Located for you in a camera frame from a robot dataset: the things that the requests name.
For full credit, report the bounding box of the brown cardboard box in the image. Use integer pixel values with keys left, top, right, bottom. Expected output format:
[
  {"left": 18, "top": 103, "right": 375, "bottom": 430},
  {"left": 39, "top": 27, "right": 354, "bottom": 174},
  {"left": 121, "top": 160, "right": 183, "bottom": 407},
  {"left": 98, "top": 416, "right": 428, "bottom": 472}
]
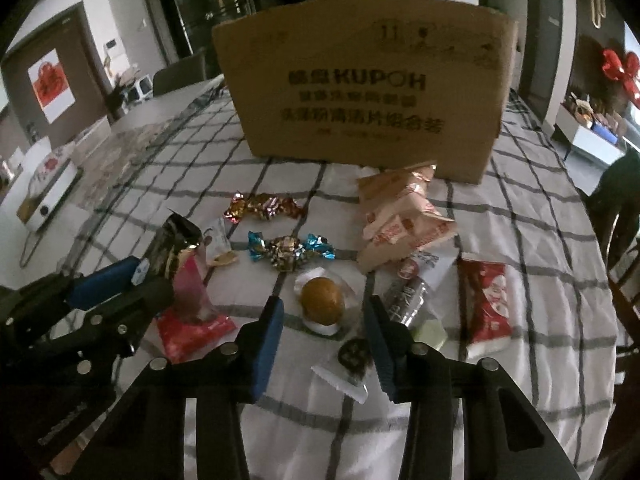
[{"left": 211, "top": 0, "right": 518, "bottom": 185}]

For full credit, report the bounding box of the pile of gift boxes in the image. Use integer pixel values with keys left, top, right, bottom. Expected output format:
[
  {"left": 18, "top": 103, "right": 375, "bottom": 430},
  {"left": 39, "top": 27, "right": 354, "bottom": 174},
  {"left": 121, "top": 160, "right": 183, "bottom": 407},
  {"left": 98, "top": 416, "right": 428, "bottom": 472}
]
[{"left": 565, "top": 92, "right": 626, "bottom": 141}]

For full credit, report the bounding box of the floral table mat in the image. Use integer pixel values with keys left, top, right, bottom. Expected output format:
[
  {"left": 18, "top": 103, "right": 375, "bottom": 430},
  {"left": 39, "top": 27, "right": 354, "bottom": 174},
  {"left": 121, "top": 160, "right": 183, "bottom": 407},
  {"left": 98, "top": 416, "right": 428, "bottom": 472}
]
[{"left": 75, "top": 120, "right": 176, "bottom": 211}]

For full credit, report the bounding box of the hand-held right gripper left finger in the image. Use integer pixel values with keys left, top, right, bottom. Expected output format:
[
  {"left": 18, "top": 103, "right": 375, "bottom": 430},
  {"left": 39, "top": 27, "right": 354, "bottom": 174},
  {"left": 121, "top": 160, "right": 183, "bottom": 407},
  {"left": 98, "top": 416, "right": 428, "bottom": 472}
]
[{"left": 65, "top": 296, "right": 286, "bottom": 480}]

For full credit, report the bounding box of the white storage shelf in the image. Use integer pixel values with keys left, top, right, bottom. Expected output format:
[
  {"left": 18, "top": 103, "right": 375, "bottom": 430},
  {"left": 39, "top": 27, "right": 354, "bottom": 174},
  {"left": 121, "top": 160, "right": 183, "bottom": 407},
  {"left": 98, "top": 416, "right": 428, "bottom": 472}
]
[{"left": 117, "top": 72, "right": 153, "bottom": 106}]

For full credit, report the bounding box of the round brown pastry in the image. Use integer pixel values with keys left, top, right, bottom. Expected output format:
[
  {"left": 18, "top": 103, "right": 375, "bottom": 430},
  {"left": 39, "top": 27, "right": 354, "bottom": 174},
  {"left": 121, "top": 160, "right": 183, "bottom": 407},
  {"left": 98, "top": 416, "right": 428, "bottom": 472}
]
[{"left": 294, "top": 269, "right": 353, "bottom": 336}]

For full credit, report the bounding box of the small green packet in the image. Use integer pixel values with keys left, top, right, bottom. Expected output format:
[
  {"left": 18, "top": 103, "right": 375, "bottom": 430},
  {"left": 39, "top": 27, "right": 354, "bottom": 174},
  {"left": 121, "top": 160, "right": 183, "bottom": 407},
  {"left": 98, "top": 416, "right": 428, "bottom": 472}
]
[{"left": 415, "top": 317, "right": 448, "bottom": 353}]

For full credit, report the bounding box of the shiny dark snack packet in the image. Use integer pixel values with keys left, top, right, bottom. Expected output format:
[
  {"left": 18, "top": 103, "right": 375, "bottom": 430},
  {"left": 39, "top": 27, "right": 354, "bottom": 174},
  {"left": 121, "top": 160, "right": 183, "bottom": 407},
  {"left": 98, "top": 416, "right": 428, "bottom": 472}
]
[{"left": 145, "top": 212, "right": 201, "bottom": 281}]

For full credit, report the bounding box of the red pink snack packet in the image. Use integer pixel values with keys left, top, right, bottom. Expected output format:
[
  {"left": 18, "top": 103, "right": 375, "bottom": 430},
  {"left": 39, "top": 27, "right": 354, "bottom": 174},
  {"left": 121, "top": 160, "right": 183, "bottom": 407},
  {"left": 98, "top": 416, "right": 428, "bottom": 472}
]
[{"left": 156, "top": 255, "right": 237, "bottom": 365}]

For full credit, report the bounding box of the orange white snack packet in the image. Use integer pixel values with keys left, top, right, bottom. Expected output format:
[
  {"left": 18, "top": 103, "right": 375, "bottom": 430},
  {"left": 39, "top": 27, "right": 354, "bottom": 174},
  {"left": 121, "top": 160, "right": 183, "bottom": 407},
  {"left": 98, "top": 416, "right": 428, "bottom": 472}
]
[
  {"left": 357, "top": 161, "right": 438, "bottom": 207},
  {"left": 362, "top": 195, "right": 445, "bottom": 242},
  {"left": 356, "top": 217, "right": 458, "bottom": 273}
]

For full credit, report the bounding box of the red white door poster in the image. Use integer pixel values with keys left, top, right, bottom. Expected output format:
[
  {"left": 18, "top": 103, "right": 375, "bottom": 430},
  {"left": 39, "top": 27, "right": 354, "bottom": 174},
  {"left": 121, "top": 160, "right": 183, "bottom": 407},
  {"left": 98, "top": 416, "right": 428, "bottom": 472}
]
[{"left": 27, "top": 49, "right": 76, "bottom": 123}]

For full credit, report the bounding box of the red bow balloon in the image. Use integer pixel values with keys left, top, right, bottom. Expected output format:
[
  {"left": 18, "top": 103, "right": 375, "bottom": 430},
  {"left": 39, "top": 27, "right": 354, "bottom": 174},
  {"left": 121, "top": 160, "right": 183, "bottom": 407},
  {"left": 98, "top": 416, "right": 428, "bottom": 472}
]
[{"left": 600, "top": 49, "right": 640, "bottom": 108}]

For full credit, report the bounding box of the red white snack packet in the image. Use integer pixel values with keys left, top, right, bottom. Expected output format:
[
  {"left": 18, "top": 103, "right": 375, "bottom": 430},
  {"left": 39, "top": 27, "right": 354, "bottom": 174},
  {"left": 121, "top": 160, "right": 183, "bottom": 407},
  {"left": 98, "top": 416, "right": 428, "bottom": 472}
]
[{"left": 457, "top": 257, "right": 516, "bottom": 361}]

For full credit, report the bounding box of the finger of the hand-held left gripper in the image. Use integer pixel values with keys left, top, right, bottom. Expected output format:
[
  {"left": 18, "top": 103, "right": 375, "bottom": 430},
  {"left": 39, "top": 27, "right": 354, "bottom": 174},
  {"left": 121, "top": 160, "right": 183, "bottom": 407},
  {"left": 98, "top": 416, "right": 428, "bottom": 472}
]
[
  {"left": 0, "top": 256, "right": 146, "bottom": 341},
  {"left": 30, "top": 277, "right": 176, "bottom": 376}
]

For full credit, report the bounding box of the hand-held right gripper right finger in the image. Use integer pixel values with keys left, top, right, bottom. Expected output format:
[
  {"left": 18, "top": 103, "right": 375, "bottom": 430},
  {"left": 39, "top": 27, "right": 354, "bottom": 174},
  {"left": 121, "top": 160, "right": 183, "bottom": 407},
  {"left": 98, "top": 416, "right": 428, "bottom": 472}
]
[{"left": 362, "top": 295, "right": 581, "bottom": 480}]

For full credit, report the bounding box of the small clear cookie packet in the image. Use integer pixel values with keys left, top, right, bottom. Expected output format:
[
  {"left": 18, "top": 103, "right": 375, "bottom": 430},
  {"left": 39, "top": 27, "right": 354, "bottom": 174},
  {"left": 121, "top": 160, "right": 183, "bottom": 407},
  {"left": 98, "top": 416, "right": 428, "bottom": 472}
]
[{"left": 202, "top": 217, "right": 240, "bottom": 267}]

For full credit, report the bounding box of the white packet with red label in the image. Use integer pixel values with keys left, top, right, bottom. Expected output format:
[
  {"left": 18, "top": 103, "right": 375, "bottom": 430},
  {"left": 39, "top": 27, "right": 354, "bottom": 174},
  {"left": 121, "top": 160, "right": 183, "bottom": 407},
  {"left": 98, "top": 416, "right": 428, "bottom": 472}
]
[{"left": 395, "top": 252, "right": 453, "bottom": 291}]

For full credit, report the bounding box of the blue gold wrapped candy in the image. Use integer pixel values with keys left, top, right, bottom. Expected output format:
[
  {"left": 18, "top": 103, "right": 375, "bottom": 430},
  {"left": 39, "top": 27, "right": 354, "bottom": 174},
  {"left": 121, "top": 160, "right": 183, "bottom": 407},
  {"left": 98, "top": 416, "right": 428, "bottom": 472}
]
[{"left": 247, "top": 231, "right": 336, "bottom": 273}]

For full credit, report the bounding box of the white low cabinet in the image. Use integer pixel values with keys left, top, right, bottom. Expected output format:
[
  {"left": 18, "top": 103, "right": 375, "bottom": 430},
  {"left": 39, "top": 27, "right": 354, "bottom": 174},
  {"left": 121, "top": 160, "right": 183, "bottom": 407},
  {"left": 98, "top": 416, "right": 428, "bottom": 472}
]
[{"left": 552, "top": 105, "right": 631, "bottom": 168}]

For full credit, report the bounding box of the silver snack packet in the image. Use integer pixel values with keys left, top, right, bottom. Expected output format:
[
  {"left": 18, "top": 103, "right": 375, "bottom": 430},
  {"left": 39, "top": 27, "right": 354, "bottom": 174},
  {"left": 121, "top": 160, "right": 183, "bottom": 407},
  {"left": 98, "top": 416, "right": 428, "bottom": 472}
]
[{"left": 382, "top": 275, "right": 436, "bottom": 328}]

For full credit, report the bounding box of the clear packet with dark cookie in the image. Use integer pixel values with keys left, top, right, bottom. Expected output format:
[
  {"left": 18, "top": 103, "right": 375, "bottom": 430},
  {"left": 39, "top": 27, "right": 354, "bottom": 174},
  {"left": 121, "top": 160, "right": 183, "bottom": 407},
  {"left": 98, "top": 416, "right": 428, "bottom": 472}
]
[{"left": 311, "top": 335, "right": 373, "bottom": 403}]

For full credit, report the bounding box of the dark dining chair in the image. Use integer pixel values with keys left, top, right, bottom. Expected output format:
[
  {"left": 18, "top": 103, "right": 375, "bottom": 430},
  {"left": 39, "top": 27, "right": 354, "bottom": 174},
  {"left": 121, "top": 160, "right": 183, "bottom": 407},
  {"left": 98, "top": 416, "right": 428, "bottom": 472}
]
[{"left": 152, "top": 52, "right": 208, "bottom": 97}]

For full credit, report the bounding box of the gold red wrapped candy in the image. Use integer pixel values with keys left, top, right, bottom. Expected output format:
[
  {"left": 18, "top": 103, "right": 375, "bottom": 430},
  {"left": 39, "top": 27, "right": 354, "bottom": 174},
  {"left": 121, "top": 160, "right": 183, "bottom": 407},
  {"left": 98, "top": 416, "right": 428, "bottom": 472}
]
[{"left": 223, "top": 192, "right": 305, "bottom": 222}]

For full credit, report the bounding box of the grey plaid tablecloth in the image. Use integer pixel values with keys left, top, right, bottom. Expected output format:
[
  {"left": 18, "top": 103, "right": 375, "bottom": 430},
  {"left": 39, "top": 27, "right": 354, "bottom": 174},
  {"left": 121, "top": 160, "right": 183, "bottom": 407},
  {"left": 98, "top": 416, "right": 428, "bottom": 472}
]
[{"left": 55, "top": 75, "right": 626, "bottom": 480}]

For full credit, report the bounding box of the brown door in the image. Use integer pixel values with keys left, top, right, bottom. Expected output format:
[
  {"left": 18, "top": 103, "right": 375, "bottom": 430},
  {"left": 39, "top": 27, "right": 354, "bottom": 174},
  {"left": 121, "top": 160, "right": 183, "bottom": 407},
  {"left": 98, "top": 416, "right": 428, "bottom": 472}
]
[{"left": 0, "top": 2, "right": 113, "bottom": 151}]

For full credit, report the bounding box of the dark glass sliding door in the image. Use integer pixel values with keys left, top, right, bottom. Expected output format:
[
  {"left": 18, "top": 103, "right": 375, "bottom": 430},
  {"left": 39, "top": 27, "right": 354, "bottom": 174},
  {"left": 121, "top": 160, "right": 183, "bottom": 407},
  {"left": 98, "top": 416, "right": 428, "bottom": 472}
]
[{"left": 150, "top": 0, "right": 261, "bottom": 61}]

